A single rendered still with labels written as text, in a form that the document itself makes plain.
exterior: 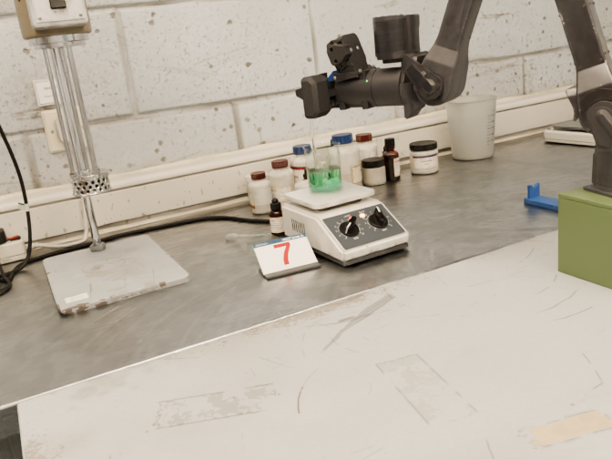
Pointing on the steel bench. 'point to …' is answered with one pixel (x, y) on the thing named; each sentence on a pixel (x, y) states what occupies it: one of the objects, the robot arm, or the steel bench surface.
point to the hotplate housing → (300, 221)
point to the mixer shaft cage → (85, 179)
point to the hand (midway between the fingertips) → (314, 91)
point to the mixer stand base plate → (111, 273)
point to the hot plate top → (329, 196)
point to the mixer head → (53, 23)
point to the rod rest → (540, 198)
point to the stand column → (75, 147)
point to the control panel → (362, 227)
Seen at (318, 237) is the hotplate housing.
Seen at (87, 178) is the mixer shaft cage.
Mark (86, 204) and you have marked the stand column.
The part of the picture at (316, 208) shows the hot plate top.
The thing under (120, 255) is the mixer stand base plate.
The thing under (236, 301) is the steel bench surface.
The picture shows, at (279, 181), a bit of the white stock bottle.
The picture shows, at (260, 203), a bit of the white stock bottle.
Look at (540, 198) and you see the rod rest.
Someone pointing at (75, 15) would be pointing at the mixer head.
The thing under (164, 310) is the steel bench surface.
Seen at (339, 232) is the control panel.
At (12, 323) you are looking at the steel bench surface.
